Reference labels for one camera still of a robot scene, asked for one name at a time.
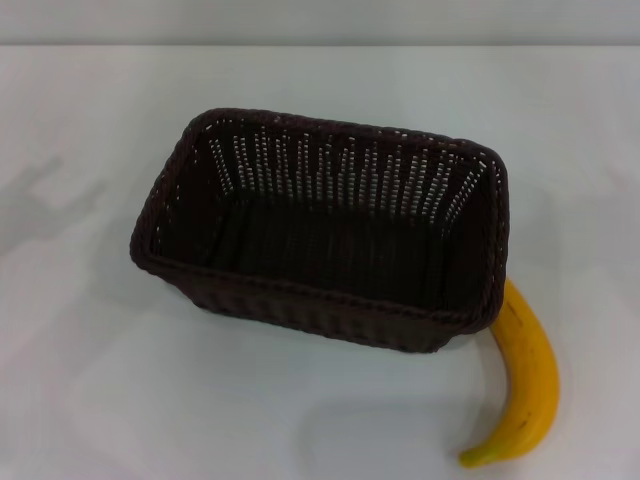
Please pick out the dark brown woven basket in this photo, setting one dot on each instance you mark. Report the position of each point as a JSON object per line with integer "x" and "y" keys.
{"x": 325, "y": 260}

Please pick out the yellow banana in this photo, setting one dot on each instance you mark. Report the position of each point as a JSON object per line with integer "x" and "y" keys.
{"x": 530, "y": 370}

